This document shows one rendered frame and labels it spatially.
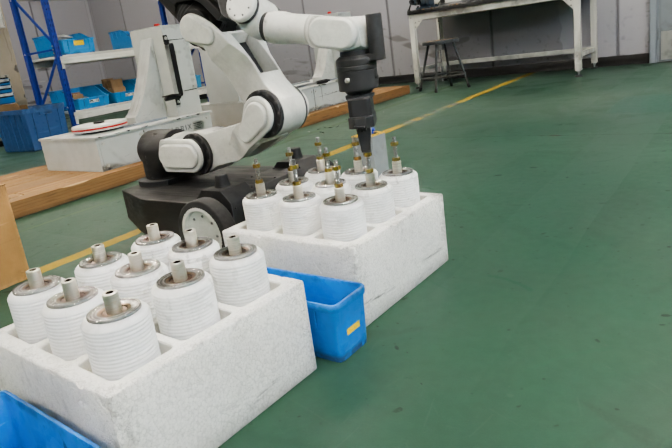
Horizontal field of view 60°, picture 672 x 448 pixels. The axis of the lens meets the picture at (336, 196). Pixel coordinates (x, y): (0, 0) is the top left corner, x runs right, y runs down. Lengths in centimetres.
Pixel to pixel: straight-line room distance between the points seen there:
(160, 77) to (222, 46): 197
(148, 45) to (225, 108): 72
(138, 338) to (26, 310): 26
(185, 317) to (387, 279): 51
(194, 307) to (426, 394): 40
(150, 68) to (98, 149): 68
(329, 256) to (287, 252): 12
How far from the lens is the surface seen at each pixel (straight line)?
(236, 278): 99
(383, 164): 167
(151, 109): 368
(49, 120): 579
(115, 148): 333
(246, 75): 177
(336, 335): 111
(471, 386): 104
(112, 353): 88
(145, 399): 88
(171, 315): 94
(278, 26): 134
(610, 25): 621
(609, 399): 103
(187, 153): 196
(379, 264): 125
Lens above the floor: 58
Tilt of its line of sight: 15 degrees down
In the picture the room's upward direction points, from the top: 8 degrees counter-clockwise
